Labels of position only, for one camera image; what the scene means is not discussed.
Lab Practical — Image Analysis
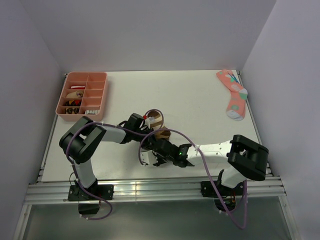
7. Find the dark argyle rolled sock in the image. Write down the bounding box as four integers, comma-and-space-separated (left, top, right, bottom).
64, 99, 82, 107

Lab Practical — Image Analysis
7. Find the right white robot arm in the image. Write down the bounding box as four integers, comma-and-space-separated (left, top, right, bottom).
140, 134, 269, 195

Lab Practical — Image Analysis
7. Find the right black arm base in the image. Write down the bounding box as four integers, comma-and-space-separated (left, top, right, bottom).
197, 179, 247, 211

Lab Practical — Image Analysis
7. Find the purple cable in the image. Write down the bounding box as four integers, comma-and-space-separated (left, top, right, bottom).
138, 128, 249, 230
66, 108, 165, 221

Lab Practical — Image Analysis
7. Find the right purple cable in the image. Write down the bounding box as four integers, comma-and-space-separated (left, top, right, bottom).
138, 128, 249, 230

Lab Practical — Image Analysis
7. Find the pink patterned sock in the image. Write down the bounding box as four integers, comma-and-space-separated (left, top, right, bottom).
216, 69, 248, 121

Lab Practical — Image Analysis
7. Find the brown argyle rolled sock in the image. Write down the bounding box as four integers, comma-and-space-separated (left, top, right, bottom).
64, 107, 80, 115

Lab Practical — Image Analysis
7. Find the brown striped sock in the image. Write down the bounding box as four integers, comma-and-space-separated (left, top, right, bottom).
146, 110, 171, 140

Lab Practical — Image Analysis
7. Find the beige rolled sock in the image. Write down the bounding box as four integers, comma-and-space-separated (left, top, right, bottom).
65, 90, 84, 99

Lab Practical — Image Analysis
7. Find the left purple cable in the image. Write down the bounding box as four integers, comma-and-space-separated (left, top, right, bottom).
66, 108, 165, 221

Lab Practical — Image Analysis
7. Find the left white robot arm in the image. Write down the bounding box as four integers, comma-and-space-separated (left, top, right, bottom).
59, 113, 152, 200

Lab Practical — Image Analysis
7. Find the red white rolled sock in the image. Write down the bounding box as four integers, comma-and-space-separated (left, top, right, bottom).
70, 85, 86, 90

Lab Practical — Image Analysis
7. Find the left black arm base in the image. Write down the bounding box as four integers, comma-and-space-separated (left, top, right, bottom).
67, 184, 114, 217

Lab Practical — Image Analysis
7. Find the pink divided organizer tray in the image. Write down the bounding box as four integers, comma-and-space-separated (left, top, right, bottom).
55, 71, 108, 122

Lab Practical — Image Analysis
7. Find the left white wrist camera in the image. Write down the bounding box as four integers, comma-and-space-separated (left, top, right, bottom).
143, 115, 156, 128

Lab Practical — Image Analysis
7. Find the white black striped sock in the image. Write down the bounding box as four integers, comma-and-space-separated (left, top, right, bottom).
84, 109, 100, 115

